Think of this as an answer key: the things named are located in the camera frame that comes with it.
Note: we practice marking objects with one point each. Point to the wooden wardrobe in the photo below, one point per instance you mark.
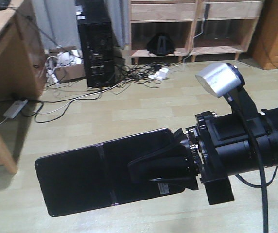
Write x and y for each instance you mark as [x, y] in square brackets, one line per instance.
[264, 49]

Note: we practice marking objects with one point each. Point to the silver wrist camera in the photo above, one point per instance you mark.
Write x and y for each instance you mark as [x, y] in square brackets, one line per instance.
[220, 78]

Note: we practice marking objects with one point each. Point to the white power strip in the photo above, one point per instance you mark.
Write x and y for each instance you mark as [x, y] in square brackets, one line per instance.
[160, 75]

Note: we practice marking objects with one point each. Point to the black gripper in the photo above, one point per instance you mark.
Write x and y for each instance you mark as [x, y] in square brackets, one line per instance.
[223, 150]

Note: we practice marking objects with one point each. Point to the wooden desk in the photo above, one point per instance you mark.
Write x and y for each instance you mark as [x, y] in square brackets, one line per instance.
[22, 56]

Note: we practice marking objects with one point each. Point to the black folded device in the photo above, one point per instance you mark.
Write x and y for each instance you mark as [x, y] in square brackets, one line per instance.
[161, 45]

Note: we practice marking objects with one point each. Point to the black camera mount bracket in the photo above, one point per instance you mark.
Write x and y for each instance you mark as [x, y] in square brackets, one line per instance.
[244, 102]

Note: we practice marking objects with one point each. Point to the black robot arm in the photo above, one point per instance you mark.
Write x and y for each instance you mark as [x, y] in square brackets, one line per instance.
[265, 129]

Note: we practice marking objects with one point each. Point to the wooden shelf cabinet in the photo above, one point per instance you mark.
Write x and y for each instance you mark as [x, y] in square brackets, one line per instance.
[196, 27]

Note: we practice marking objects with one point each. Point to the cardboard box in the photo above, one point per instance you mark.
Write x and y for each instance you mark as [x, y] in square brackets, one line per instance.
[64, 64]

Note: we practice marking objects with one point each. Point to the black computer tower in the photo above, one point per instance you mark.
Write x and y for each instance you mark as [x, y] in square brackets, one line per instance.
[96, 41]

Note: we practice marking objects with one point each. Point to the white power adapter brick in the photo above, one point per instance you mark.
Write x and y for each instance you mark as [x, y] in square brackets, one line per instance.
[15, 108]

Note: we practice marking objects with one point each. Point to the black smartphone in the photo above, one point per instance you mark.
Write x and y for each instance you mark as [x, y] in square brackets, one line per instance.
[97, 176]

